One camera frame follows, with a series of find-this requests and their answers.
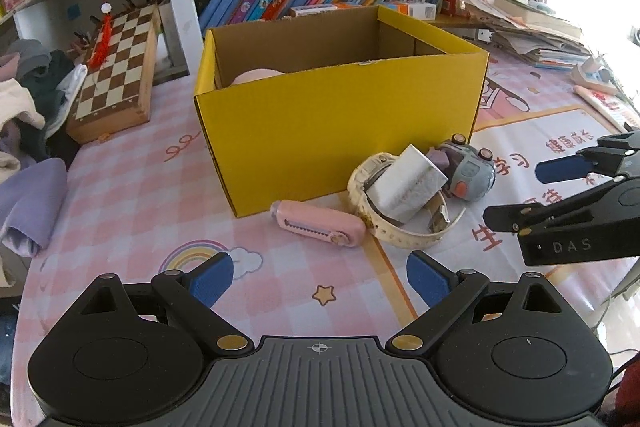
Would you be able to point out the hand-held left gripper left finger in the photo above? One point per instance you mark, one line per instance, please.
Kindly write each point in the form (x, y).
(210, 279)

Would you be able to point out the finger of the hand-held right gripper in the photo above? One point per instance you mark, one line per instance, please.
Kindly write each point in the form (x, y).
(560, 169)
(505, 216)

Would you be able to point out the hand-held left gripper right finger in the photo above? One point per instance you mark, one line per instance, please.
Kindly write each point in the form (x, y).
(430, 279)

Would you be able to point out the cream wrist watch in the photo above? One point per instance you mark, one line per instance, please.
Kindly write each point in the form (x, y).
(400, 234)

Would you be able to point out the grey toy car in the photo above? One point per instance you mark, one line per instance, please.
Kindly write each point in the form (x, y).
(470, 172)

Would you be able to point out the white charger block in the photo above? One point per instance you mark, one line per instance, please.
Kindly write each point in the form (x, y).
(405, 187)

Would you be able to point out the pink utility knife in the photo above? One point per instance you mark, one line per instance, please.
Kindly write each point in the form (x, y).
(310, 219)

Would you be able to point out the yellow cardboard box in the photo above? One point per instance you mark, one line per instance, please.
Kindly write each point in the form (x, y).
(325, 132)

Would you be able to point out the pink plush toy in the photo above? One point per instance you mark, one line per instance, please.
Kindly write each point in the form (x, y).
(255, 77)

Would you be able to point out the pink checked desktop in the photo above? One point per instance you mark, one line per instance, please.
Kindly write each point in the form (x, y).
(150, 187)

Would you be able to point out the pink booklet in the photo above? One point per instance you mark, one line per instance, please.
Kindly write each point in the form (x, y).
(607, 102)

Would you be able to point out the white power strip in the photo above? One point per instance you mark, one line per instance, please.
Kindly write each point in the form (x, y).
(592, 79)

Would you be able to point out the stack of papers and books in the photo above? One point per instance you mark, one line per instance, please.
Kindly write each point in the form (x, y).
(525, 32)

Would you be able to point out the person's red clothing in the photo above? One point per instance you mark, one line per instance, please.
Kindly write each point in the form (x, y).
(622, 402)

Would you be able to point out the purple cloth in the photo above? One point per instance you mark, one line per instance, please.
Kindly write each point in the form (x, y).
(30, 202)

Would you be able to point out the wooden chessboard box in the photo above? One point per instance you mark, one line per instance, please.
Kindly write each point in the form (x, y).
(115, 72)

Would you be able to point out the red tassel ornament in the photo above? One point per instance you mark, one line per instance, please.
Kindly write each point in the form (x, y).
(102, 42)

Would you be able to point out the pile of clothes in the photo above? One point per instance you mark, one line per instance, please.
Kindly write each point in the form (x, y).
(30, 77)

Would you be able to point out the long orange white carton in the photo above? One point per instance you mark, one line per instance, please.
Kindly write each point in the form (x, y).
(312, 10)

